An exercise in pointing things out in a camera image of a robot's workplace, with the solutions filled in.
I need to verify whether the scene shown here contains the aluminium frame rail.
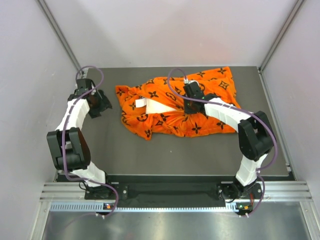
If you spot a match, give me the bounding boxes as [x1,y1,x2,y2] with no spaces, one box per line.
[40,181,312,202]

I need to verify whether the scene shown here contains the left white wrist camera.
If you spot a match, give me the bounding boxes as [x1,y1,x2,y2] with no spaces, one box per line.
[90,83,97,95]

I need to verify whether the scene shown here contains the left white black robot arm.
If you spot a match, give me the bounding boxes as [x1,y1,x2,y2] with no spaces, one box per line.
[46,78,114,200]

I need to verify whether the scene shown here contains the purple cable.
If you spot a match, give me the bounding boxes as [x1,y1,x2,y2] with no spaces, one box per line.
[61,65,120,216]
[166,68,279,216]

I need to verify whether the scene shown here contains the left aluminium corner post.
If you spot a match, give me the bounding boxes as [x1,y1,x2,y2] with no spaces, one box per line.
[35,0,81,71]

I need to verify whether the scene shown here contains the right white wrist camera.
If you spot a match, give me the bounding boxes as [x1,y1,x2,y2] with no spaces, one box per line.
[183,78,199,85]

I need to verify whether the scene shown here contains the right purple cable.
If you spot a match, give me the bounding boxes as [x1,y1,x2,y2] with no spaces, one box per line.
[166,68,279,216]

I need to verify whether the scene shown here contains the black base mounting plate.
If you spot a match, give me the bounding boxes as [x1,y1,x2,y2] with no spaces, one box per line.
[84,175,262,207]

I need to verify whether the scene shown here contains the right aluminium corner post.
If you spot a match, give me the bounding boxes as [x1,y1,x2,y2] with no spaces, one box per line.
[258,0,306,74]

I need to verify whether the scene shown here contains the aluminium corner post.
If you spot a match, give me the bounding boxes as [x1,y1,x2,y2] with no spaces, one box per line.
[258,0,306,74]
[35,0,81,71]

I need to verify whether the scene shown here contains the white pillow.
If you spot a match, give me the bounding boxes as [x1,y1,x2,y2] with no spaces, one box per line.
[135,98,176,114]

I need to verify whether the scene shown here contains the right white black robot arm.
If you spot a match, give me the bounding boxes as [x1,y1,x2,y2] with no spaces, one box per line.
[183,80,274,201]

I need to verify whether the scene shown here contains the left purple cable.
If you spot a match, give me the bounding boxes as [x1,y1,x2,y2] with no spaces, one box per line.
[61,65,120,216]

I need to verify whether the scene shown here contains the grey slotted cable duct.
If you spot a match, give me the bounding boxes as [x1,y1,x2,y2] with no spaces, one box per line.
[49,202,255,213]

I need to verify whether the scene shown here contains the orange patterned pillowcase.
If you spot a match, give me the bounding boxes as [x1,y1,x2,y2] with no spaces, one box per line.
[115,66,244,141]

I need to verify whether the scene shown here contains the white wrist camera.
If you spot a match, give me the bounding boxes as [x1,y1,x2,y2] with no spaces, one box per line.
[90,83,97,95]
[183,78,199,85]

